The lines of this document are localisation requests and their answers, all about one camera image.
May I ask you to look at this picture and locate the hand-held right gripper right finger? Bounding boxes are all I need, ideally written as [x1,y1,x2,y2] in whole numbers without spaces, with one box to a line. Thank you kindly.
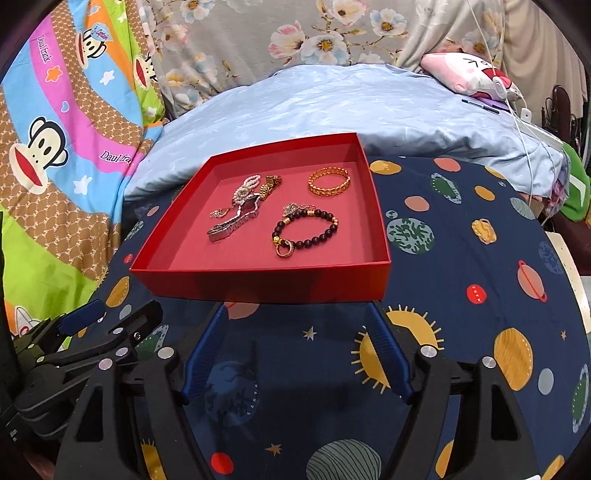
[367,300,541,480]

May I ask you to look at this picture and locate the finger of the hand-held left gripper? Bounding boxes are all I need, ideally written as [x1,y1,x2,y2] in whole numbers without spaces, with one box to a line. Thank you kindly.
[21,300,109,361]
[55,300,164,376]

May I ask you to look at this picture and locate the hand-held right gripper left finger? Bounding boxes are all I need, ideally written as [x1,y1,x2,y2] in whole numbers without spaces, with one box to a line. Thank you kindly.
[55,302,229,480]

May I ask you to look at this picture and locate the red cardboard box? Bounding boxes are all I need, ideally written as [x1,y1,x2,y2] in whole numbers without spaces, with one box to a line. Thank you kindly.
[129,133,391,305]

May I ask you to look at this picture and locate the silver metal watch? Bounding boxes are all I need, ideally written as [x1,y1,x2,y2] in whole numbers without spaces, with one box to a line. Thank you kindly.
[206,194,274,243]

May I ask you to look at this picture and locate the black bead bracelet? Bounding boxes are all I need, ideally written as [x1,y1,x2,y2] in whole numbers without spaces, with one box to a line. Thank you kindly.
[271,209,341,260]

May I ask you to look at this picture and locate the gold metal watch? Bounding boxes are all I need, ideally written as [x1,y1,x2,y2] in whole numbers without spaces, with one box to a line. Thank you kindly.
[260,174,285,200]

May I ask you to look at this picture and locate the navy planet printed blanket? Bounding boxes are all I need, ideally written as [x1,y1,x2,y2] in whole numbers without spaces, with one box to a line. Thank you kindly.
[99,154,591,480]

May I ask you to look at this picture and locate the pearl brooch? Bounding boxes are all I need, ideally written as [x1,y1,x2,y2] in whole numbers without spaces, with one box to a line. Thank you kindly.
[233,175,264,204]

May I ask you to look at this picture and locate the colourful monkey printed blanket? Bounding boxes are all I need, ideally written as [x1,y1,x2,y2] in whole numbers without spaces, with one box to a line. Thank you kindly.
[0,0,167,342]

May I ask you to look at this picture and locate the green bag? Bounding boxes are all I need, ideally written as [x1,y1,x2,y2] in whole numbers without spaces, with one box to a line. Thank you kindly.
[556,143,591,222]

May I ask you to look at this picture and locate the light blue quilt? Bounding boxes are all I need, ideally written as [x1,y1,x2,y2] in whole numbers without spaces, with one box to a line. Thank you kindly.
[124,64,566,201]

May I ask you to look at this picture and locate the purple notebook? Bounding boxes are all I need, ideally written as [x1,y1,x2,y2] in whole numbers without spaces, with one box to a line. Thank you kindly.
[462,95,513,116]

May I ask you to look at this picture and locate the pink plush pillow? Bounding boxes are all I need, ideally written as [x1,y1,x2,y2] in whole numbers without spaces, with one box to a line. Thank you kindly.
[421,52,525,100]

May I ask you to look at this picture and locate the dark metal chair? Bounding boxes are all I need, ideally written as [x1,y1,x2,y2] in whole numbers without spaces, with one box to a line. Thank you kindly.
[540,84,589,144]

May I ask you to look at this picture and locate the grey floral bedsheet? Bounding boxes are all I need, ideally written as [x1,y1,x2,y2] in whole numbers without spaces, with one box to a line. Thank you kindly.
[139,0,467,121]

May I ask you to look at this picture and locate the beige curtain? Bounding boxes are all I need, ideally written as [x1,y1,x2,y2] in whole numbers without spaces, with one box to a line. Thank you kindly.
[501,0,587,125]

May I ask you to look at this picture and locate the gold chain bangle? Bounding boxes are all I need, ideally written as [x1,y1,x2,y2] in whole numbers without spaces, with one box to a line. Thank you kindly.
[308,168,352,198]

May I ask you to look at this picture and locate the white charging cable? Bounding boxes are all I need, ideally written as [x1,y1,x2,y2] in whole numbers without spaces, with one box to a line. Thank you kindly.
[465,0,568,204]

